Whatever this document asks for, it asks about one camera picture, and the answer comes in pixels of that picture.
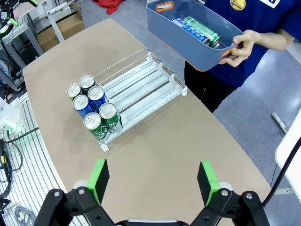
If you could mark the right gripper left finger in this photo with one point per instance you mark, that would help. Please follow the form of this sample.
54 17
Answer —
98 179

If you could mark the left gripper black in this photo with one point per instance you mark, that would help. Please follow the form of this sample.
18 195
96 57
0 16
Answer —
5 8

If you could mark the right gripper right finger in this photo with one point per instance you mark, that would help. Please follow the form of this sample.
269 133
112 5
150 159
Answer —
207 181

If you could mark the blue-grey plastic basket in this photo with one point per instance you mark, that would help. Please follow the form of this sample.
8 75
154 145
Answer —
178 47

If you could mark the blue Pocari Sweat can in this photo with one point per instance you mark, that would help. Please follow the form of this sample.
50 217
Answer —
81 104
188 28
96 94

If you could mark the person's left forearm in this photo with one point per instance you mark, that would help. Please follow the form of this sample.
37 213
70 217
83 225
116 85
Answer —
272 40

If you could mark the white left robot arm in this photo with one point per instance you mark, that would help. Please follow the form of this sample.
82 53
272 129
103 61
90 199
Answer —
8 115

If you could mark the black green beverage can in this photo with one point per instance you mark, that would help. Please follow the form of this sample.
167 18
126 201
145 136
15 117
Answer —
87 82
73 90

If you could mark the person's left hand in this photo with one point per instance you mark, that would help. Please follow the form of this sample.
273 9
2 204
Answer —
249 40

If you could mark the white desk leg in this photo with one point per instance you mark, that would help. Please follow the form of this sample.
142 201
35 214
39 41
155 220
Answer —
56 26

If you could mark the large cardboard box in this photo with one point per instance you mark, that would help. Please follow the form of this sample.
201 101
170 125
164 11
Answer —
70 23

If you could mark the slotted aluminium mounting platform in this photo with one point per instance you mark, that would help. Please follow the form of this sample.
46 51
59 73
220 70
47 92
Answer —
35 169

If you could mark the red-orange cloth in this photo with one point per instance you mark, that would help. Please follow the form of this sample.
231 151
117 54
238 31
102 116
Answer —
110 7

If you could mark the large white table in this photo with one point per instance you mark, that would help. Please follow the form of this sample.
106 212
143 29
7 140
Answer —
291 146

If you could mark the black trousers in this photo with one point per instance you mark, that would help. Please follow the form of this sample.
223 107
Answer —
207 89

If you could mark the person in Warriors shirt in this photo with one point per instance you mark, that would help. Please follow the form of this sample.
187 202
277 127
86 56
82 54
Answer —
258 14

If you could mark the aluminium profile frame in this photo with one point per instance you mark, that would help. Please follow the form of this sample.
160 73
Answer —
30 33

